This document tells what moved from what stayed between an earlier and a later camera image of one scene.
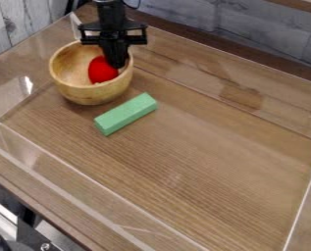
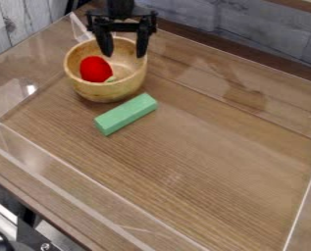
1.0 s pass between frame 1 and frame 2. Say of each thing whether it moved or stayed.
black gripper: moved
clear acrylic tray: stayed
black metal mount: stayed
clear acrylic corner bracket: stayed
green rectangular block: stayed
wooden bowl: moved
